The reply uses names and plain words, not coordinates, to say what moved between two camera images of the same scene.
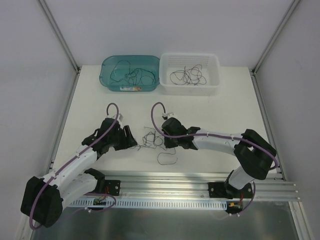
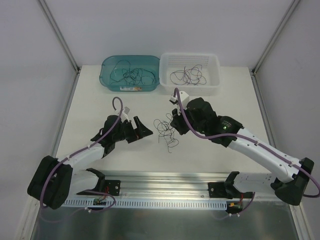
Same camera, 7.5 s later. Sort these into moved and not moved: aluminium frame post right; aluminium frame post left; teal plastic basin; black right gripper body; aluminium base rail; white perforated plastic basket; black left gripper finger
Moved: black left gripper finger; black right gripper body
Not moved: white perforated plastic basket; teal plastic basin; aluminium frame post left; aluminium base rail; aluminium frame post right
